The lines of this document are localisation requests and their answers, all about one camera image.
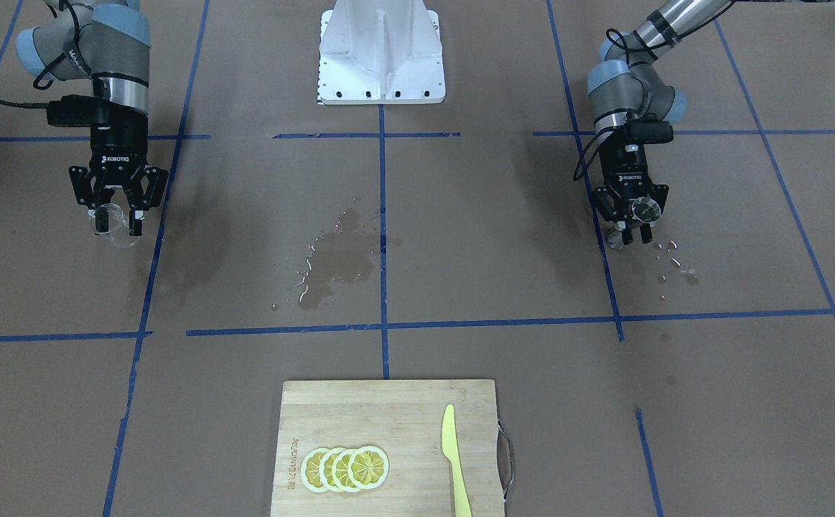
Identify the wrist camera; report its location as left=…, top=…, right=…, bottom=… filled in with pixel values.
left=46, top=95, right=114, bottom=127
left=622, top=118, right=674, bottom=145

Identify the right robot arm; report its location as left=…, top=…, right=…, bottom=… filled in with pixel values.
left=14, top=1, right=169, bottom=238

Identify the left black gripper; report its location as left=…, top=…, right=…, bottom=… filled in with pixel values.
left=594, top=141, right=669, bottom=246

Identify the wooden cutting board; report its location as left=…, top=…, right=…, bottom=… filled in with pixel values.
left=270, top=379, right=505, bottom=516

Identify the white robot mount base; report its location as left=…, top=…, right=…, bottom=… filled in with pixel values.
left=317, top=1, right=447, bottom=106

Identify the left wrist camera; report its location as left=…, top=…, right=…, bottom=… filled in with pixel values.
left=622, top=118, right=674, bottom=145

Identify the yellow plastic knife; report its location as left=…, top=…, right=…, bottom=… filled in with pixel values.
left=441, top=404, right=472, bottom=516

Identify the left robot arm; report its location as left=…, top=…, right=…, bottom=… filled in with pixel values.
left=587, top=1, right=732, bottom=249

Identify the steel jigger measuring cup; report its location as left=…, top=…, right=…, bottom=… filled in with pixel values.
left=607, top=197, right=661, bottom=249

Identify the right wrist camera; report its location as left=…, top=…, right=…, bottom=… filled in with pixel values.
left=46, top=95, right=114, bottom=127

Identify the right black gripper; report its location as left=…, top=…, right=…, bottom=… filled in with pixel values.
left=69, top=118, right=169, bottom=238

